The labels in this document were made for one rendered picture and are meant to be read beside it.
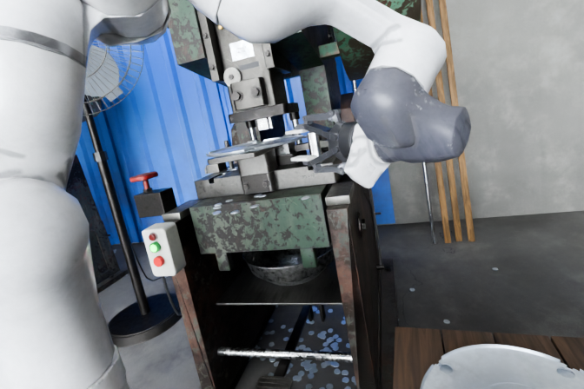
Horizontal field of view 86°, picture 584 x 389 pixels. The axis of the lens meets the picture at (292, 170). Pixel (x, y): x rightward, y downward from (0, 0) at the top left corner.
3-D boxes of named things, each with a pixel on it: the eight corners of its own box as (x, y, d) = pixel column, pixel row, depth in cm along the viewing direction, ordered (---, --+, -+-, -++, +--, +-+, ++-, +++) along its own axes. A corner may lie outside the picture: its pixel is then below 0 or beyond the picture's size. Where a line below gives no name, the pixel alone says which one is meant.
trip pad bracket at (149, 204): (175, 252, 93) (159, 188, 90) (149, 253, 96) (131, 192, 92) (187, 243, 99) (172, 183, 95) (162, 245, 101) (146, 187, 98)
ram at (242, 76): (272, 104, 89) (250, -6, 84) (225, 114, 94) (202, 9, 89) (288, 103, 106) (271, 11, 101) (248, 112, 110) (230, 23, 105)
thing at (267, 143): (301, 135, 107) (301, 132, 107) (306, 141, 79) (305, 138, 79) (218, 150, 108) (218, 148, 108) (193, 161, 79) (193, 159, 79)
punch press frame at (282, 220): (356, 365, 86) (258, -211, 63) (218, 357, 98) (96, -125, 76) (367, 241, 160) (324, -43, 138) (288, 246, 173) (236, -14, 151)
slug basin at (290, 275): (335, 297, 92) (329, 266, 90) (232, 298, 102) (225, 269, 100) (347, 246, 124) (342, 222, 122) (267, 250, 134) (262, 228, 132)
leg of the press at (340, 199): (408, 444, 79) (355, 77, 64) (361, 438, 82) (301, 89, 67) (393, 263, 165) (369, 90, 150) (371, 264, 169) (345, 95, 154)
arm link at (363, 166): (400, 109, 57) (375, 113, 61) (353, 121, 50) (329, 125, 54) (409, 175, 59) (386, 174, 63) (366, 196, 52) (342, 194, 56)
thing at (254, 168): (266, 203, 77) (255, 149, 75) (216, 208, 81) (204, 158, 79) (293, 179, 101) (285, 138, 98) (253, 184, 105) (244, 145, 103)
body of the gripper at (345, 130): (381, 157, 62) (347, 157, 70) (374, 114, 61) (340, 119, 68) (355, 167, 58) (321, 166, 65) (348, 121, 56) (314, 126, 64)
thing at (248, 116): (288, 121, 94) (285, 102, 93) (229, 132, 100) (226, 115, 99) (301, 118, 109) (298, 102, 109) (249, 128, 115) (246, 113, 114)
